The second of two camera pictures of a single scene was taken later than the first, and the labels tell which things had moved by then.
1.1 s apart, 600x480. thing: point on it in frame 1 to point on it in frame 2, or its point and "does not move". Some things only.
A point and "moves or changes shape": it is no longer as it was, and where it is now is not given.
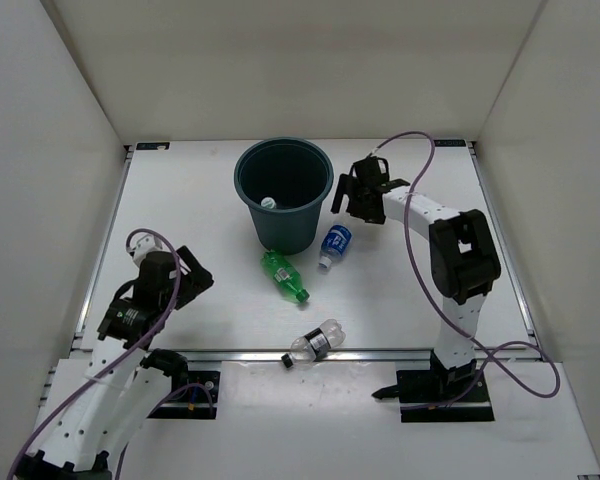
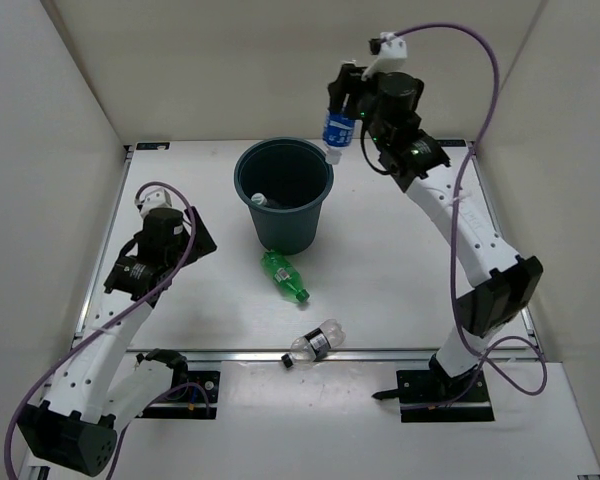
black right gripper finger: (345, 186) to (338, 96)
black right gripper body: (360, 205) to (362, 93)
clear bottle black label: (316, 345) does not move
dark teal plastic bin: (285, 181) does not move
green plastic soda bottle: (284, 275) does not move
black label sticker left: (152, 145) does not move
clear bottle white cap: (268, 202) moves or changes shape
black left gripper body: (193, 282) to (202, 243)
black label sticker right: (450, 143) does not move
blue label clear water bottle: (334, 244) to (337, 135)
